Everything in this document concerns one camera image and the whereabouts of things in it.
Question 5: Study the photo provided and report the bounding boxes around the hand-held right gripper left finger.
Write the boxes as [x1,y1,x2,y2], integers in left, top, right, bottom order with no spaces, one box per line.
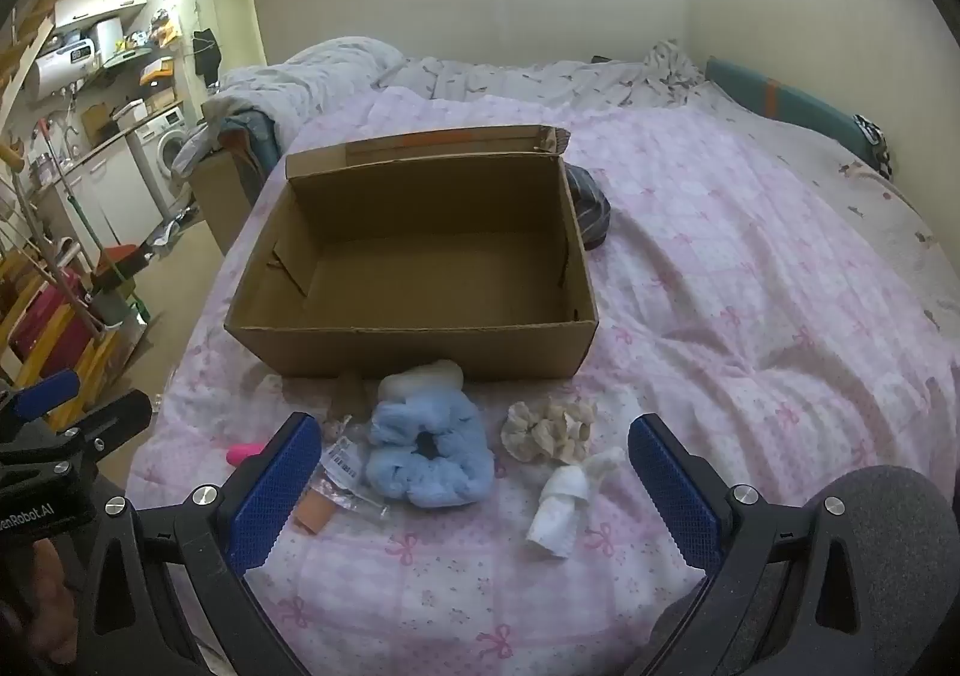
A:
[75,412,323,676]

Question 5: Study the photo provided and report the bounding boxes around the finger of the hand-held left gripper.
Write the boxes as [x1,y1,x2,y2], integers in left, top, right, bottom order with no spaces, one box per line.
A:
[41,389,155,459]
[0,368,82,423]

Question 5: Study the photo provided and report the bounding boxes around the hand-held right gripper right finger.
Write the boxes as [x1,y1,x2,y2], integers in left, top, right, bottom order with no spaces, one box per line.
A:
[628,412,901,676]

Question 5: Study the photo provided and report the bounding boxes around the small white sock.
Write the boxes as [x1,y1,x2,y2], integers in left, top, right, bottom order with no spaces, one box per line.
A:
[525,449,625,559]

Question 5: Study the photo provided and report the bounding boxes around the fluffy blue scrunchie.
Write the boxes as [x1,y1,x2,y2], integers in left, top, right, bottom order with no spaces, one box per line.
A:
[364,395,496,508]

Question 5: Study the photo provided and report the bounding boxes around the white fuzzy sock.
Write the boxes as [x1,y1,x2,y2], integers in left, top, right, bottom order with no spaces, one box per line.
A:
[377,359,466,407]

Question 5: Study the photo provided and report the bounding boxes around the brown cardboard box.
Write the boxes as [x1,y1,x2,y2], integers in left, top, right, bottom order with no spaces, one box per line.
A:
[223,123,601,381]

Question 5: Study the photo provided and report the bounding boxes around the person's left hand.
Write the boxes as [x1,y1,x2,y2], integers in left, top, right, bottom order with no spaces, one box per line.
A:
[30,539,82,621]

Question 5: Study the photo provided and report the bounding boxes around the yellow wooden rack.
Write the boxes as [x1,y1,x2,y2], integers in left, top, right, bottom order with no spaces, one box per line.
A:
[0,248,125,429]

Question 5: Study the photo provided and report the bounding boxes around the red suitcase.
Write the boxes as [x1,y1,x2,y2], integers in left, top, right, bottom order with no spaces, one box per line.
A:
[11,271,91,377]

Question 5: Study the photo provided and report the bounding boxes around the clear plastic packet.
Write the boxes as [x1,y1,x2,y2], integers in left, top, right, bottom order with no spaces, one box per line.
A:
[296,413,391,534]

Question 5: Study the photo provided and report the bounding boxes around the beige scrunchie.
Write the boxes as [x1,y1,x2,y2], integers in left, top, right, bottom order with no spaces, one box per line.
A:
[501,397,597,463]

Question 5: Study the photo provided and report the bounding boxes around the pink floral blanket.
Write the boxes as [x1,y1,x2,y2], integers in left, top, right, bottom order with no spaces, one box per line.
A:
[127,83,960,676]

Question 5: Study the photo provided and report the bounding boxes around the plain cardboard box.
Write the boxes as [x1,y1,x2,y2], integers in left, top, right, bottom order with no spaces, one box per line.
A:
[187,147,263,257]

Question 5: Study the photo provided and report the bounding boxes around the white washing machine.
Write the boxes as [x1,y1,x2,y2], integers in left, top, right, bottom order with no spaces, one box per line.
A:
[133,106,197,212]

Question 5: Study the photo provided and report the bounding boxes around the dark striped cloth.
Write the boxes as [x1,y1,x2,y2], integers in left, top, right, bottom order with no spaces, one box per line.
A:
[564,162,612,251]

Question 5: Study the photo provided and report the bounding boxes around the pile of clothes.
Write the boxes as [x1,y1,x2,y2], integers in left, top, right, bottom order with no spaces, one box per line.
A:
[171,98,290,178]

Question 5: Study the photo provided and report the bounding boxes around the white water heater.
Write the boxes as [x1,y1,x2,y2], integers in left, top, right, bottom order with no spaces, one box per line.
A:
[26,35,102,103]

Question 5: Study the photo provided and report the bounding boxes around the black hanging garment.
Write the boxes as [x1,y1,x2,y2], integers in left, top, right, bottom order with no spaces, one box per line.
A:
[191,27,224,81]

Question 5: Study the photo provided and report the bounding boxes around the black white patterned item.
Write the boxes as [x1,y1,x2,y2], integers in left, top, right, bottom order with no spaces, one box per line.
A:
[853,113,893,178]

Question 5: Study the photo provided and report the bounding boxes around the teal pillow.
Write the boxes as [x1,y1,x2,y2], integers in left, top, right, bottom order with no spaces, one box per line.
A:
[703,55,890,169]

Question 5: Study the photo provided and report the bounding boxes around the grey patterned duvet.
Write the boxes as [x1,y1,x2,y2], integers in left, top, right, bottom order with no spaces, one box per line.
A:
[202,35,960,287]

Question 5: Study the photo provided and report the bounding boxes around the green handled mop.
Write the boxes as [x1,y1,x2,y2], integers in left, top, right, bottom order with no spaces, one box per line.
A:
[41,121,113,295]

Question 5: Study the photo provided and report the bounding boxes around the white wall cabinet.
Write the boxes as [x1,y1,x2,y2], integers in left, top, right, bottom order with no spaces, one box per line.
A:
[52,0,151,32]

